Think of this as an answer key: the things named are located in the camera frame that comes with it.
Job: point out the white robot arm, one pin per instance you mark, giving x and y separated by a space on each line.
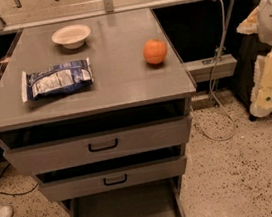
260 22

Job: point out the middle grey drawer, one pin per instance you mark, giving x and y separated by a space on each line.
94 178

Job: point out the grey drawer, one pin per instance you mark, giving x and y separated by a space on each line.
94 178
99 137
153 199

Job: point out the grey metal box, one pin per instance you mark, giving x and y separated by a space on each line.
207 69

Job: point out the dark cabinet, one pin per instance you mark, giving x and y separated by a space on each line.
249 47

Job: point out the bottom grey drawer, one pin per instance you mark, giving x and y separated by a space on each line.
153 199

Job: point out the grey drawer cabinet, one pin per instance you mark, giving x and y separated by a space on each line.
122 79

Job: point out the blue chip bag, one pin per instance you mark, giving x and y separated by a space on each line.
60 79

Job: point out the white paper bowl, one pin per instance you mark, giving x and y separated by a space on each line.
71 37

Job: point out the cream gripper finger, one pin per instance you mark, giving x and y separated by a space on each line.
261 95

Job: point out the top grey drawer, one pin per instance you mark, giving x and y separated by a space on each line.
99 137

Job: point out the orange fruit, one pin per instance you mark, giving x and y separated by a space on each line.
154 51

